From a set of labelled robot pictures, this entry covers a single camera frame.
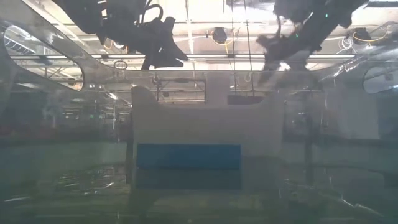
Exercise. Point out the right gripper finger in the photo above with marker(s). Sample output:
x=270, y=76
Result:
x=268, y=43
x=270, y=71

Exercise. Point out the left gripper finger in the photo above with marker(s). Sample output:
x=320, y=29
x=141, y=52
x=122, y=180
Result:
x=161, y=62
x=171, y=40

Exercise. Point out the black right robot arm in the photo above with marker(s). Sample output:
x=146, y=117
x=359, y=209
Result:
x=342, y=9

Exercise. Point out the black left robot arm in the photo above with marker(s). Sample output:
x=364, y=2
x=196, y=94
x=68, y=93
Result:
x=77, y=15

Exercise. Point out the white plastic storage bin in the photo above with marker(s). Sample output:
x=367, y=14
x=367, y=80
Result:
x=202, y=124

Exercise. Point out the green table mat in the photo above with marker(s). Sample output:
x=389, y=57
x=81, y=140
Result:
x=62, y=161

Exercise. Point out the black metal rack frame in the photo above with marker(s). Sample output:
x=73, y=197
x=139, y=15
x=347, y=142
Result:
x=182, y=80

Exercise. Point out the black ceiling-mounted camera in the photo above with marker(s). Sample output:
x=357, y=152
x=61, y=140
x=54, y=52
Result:
x=219, y=35
x=360, y=34

